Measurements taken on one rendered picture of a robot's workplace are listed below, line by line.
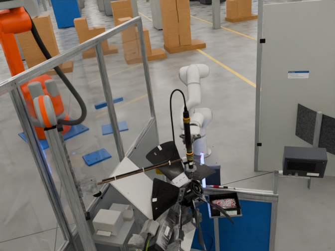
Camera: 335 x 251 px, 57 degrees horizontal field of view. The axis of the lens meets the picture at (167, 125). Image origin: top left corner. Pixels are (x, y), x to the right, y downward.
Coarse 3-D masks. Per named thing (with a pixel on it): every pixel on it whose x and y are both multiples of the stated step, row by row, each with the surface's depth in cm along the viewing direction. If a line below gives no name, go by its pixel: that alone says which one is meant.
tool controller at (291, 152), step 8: (288, 152) 206; (296, 152) 205; (304, 152) 204; (312, 152) 202; (320, 152) 201; (288, 160) 204; (296, 160) 202; (304, 160) 201; (312, 160) 199; (320, 160) 198; (288, 168) 209; (296, 168) 207; (304, 168) 206; (312, 168) 203; (320, 168) 202; (296, 176) 210; (304, 176) 211; (312, 176) 209; (320, 176) 207
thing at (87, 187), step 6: (84, 180) 173; (90, 180) 173; (96, 180) 176; (78, 186) 169; (84, 186) 169; (90, 186) 170; (96, 186) 171; (84, 192) 170; (90, 192) 172; (96, 192) 173
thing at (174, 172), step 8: (160, 144) 197; (168, 144) 198; (152, 152) 193; (160, 152) 194; (168, 152) 195; (176, 152) 196; (152, 160) 191; (160, 160) 192; (160, 168) 191; (168, 168) 192; (176, 168) 192; (168, 176) 190; (176, 176) 190
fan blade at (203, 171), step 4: (196, 164) 217; (204, 164) 219; (196, 168) 212; (200, 168) 212; (204, 168) 214; (208, 168) 216; (188, 172) 208; (196, 172) 207; (200, 172) 207; (204, 172) 209; (208, 172) 210; (212, 172) 212; (188, 176) 204; (192, 176) 203; (196, 176) 203; (200, 176) 203; (204, 176) 204; (200, 180) 199
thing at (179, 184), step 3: (180, 174) 191; (183, 174) 191; (177, 177) 191; (180, 177) 191; (186, 177) 191; (174, 180) 190; (177, 180) 190; (183, 180) 190; (186, 180) 190; (174, 183) 190; (177, 183) 190; (180, 183) 190; (183, 183) 190; (177, 186) 189; (180, 186) 189
